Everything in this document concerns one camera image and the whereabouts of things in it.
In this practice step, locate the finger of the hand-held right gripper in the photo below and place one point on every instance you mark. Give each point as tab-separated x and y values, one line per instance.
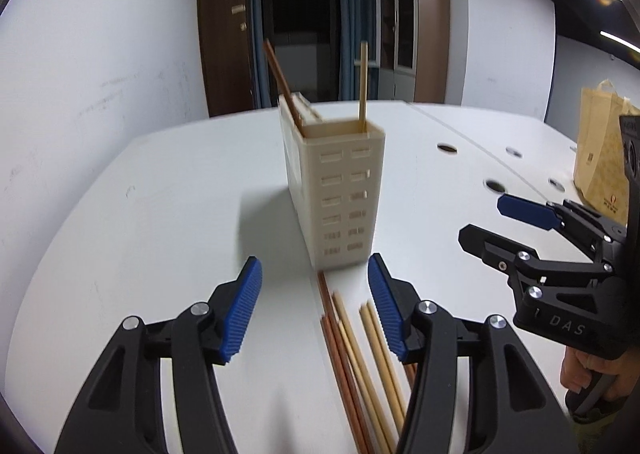
525	211
487	246

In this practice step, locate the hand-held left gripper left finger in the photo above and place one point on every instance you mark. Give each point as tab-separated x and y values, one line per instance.
242	314

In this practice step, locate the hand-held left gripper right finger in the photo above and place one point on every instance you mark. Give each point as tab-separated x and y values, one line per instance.
387	314

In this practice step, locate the light wooden chopstick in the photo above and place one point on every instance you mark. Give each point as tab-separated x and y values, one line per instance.
372	311
363	84
380	374
345	324

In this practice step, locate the brown wooden chopstick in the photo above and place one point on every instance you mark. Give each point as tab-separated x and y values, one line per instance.
337	369
411	374
326	294
280	74

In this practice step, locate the cream slotted utensil holder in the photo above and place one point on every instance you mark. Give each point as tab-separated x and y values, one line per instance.
330	194

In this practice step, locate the person's right hand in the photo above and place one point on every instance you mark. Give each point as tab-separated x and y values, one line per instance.
580	364

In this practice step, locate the tan paper bag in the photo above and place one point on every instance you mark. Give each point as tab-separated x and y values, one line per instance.
600	159

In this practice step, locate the ceiling light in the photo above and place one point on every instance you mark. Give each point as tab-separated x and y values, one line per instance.
620	41

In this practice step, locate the glass door cabinet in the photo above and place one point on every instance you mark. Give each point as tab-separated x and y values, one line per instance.
415	34

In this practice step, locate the blue curtain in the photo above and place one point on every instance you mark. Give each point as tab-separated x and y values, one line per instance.
260	34
357	34

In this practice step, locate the white low unit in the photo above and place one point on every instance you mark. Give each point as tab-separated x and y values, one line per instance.
305	69

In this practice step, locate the dark brown wooden cabinet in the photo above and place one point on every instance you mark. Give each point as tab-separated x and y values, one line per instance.
225	34

